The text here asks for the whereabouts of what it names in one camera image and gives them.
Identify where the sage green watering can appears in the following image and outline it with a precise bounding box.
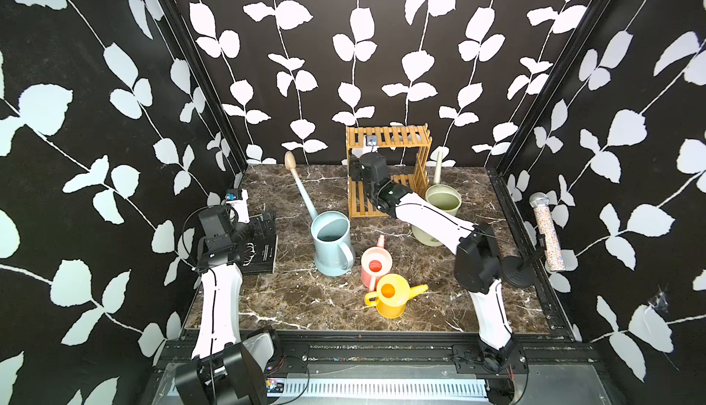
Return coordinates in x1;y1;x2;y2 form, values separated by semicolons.
412;147;461;247

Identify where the pink watering can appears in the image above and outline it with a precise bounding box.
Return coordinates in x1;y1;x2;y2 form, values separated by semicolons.
361;235;393;292

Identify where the light blue watering can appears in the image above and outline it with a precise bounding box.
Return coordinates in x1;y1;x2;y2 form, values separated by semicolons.
284;151;355;277

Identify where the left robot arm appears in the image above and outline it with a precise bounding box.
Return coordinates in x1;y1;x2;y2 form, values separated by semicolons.
175;204;278;404

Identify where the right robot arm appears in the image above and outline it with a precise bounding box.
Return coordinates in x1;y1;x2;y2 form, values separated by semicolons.
349;152;517;374

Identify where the wooden slatted shelf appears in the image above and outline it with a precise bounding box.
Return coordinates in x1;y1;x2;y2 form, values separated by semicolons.
346;125;432;219

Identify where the yellow watering can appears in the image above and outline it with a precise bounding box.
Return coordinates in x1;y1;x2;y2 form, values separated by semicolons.
364;274;428;319

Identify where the black book yellow lettering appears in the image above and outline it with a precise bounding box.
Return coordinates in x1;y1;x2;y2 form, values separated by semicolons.
236;210;279;276

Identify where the white perforated front strip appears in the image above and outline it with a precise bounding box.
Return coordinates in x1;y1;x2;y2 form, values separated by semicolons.
266;379;489;402

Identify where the sprinkle filled clear tube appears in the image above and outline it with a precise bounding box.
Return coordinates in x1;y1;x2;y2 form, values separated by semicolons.
529;193;566;272

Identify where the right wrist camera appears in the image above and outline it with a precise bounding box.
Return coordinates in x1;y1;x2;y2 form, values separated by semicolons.
364;134;378;148

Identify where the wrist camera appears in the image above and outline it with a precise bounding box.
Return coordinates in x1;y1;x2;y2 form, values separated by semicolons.
224;189;250;224
364;134;378;148

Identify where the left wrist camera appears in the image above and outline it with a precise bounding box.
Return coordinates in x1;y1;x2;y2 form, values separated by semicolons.
224;189;250;224

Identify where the black front rail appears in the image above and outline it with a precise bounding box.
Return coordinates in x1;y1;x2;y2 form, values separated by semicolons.
164;330;602;376

